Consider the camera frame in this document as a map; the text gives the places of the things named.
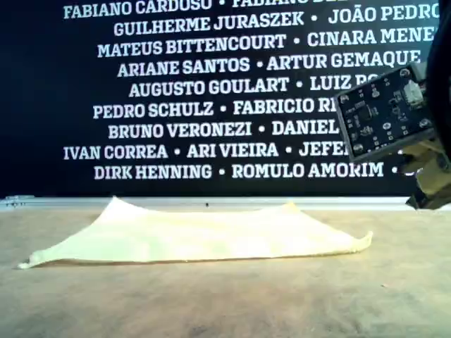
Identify right wrist camera circuit board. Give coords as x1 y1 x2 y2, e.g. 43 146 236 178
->
335 63 435 160

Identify yellow cloth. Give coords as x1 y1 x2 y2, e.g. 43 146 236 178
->
16 195 373 270

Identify fabric table cover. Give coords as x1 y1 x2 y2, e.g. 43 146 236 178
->
0 207 451 338

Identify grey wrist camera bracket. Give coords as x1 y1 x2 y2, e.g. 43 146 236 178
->
410 62 433 106

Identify beige right gripper finger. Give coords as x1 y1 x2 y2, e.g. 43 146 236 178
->
404 172 451 212

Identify aluminium profile frame rail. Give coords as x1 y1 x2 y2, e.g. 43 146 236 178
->
0 195 420 213

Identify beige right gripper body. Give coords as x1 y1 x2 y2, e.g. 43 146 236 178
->
401 137 451 179

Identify black banner with white names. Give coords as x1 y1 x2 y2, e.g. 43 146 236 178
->
0 0 451 199

